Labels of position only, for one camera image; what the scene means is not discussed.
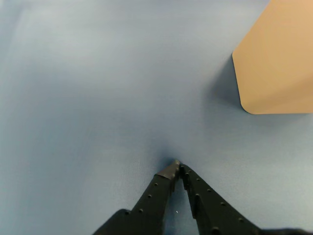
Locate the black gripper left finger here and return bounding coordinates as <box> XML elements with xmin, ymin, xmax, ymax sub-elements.
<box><xmin>92</xmin><ymin>160</ymin><xmax>181</xmax><ymax>235</ymax></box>

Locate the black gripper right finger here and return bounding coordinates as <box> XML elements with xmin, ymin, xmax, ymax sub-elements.
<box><xmin>179</xmin><ymin>164</ymin><xmax>266</xmax><ymax>235</ymax></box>

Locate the tan rounded square box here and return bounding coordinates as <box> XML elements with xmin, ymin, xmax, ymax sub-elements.
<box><xmin>231</xmin><ymin>0</ymin><xmax>313</xmax><ymax>115</ymax></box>

